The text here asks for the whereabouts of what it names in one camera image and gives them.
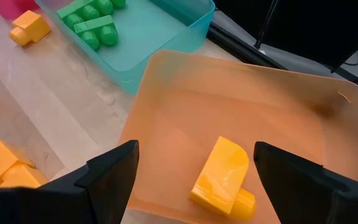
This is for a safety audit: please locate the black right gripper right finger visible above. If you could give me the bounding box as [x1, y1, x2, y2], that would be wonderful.
[253, 141, 358, 224]

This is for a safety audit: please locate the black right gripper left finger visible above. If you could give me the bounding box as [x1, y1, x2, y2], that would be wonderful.
[0, 139, 140, 224]

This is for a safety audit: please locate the small yellow toy block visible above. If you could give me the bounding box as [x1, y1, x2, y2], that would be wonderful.
[188, 135, 257, 219]
[9, 9, 52, 47]

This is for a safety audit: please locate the short green toy block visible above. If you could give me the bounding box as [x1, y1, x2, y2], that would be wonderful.
[73, 14, 119, 52]

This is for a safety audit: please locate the long green toy block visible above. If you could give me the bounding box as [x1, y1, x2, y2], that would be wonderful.
[56, 0, 127, 31]

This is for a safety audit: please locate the translucent red plastic bin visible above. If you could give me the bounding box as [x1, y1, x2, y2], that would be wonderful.
[0, 0, 40, 21]

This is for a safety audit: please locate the translucent orange plastic bin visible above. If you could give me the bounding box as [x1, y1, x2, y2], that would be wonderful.
[118, 49, 358, 224]

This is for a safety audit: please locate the black room divider panel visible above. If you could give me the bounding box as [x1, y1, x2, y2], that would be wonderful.
[213, 0, 358, 74]

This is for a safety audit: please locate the translucent teal plastic bin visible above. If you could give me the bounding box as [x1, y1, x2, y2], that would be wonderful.
[34, 0, 216, 96]

